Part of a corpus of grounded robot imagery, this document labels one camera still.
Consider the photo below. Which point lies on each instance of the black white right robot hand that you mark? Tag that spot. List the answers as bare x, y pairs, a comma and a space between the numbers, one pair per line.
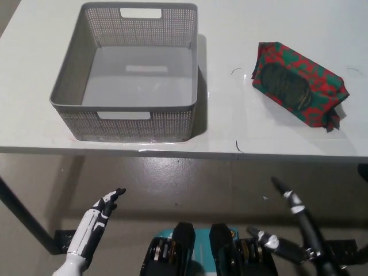
309, 230

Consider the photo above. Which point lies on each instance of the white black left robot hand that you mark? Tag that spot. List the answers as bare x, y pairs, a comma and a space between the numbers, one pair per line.
89, 230

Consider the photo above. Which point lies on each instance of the grey perforated plastic basket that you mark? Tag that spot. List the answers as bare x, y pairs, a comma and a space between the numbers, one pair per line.
129, 123

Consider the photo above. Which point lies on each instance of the black table foot plate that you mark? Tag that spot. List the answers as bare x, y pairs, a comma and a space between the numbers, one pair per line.
64, 237
345, 247

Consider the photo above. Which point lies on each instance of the black robot body block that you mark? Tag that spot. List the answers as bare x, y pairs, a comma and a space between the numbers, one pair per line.
224, 258
178, 258

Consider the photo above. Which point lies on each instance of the black metal table leg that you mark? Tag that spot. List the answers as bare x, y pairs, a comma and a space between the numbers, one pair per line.
28, 219

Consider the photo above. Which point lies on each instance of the black left robot body block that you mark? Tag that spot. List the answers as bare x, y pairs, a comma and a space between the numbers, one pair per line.
178, 258

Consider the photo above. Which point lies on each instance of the red green coffee bean bag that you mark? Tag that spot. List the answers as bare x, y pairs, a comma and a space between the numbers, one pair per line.
302, 80

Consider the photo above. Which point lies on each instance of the black right robot body block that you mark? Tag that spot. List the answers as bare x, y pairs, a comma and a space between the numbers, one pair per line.
224, 258

